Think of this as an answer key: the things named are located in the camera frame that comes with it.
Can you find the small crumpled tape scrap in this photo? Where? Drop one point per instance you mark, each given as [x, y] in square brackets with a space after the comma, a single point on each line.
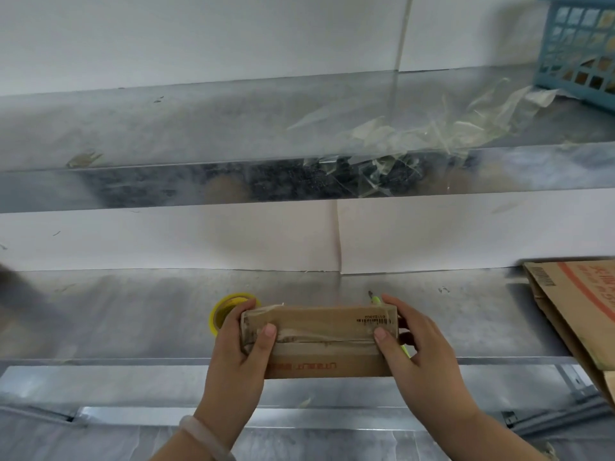
[84, 159]

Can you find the pile of assorted small items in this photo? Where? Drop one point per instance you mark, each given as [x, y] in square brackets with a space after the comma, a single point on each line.
[583, 77]

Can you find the yellow tape roll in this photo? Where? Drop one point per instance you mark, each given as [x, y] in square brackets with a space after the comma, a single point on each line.
[218, 312]

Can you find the white-labelled cardboard box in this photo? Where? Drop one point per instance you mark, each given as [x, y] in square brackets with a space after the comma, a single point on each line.
[326, 316]

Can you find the pile of clear tape scraps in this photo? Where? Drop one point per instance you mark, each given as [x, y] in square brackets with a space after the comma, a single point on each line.
[432, 134]

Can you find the person's right hand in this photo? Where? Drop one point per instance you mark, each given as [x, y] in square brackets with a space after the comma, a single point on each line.
[432, 379]

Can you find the blue plastic basket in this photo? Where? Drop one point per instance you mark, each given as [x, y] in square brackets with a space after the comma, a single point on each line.
[543, 67]

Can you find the green utility knife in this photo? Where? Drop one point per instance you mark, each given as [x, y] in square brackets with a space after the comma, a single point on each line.
[375, 298]

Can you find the red-lettered cardboard box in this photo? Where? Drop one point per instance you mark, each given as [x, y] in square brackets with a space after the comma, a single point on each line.
[572, 321]

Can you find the person's left hand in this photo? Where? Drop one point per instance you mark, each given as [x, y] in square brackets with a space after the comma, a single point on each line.
[230, 379]

